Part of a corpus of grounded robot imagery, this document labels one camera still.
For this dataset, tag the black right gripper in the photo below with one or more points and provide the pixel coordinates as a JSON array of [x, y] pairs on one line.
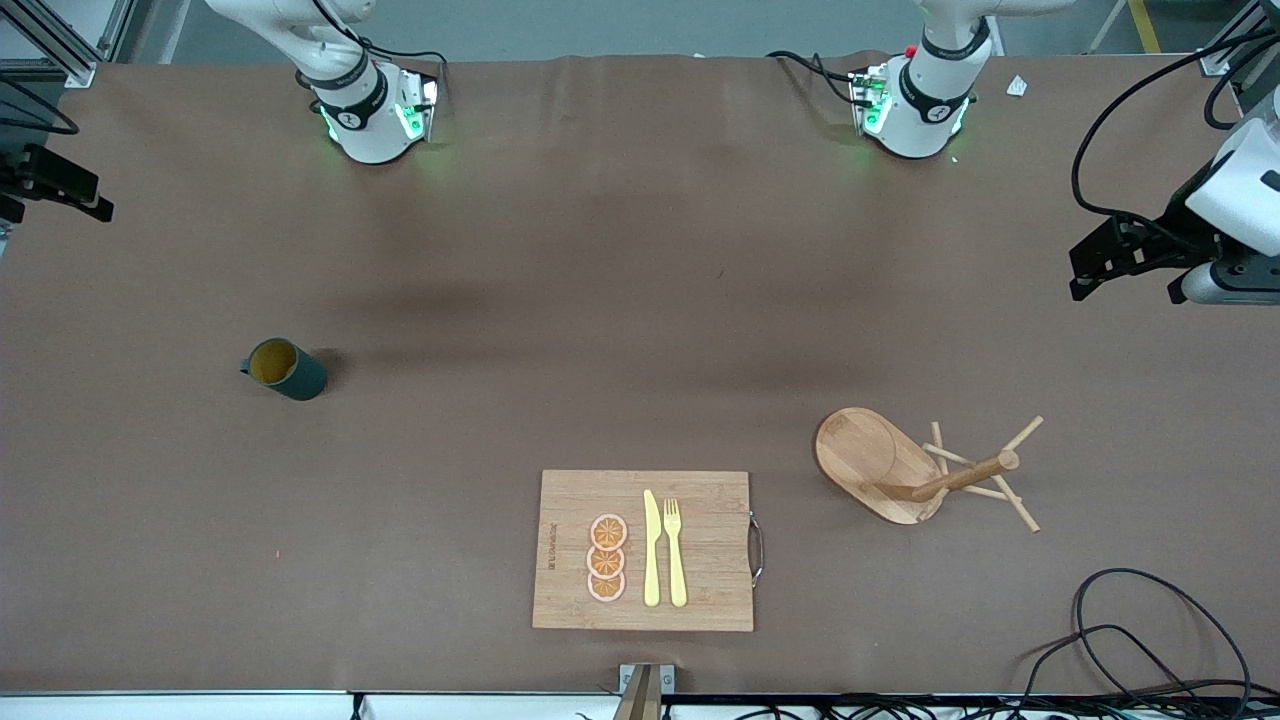
[[28, 172]]

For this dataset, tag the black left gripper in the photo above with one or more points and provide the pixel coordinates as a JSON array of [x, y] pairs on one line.
[[1170, 233]]

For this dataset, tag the teal cup with yellow inside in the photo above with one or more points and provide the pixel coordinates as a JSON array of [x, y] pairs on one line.
[[300, 378]]

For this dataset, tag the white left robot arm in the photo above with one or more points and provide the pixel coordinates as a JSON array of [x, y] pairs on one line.
[[920, 115]]

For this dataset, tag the white paper scrap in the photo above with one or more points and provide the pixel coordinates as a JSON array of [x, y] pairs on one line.
[[1017, 86]]

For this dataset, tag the wooden mug tree stand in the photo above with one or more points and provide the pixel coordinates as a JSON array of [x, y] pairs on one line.
[[860, 455]]

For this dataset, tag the bamboo cutting board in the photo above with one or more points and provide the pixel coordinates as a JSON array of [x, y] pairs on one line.
[[700, 550]]

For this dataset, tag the yellow plastic fork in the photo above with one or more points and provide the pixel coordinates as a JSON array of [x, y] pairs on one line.
[[677, 570]]

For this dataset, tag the yellow plastic knife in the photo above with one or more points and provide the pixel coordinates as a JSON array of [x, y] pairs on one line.
[[652, 560]]

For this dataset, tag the orange slice toy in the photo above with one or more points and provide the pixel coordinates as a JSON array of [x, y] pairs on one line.
[[608, 531], [606, 588], [605, 563]]

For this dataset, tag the aluminium frame profile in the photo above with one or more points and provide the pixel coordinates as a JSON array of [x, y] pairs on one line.
[[60, 45], [1240, 35]]

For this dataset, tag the grey metal bracket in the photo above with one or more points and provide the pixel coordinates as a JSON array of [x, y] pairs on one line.
[[668, 678]]

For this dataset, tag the brown camera post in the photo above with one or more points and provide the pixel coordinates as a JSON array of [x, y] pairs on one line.
[[640, 695]]

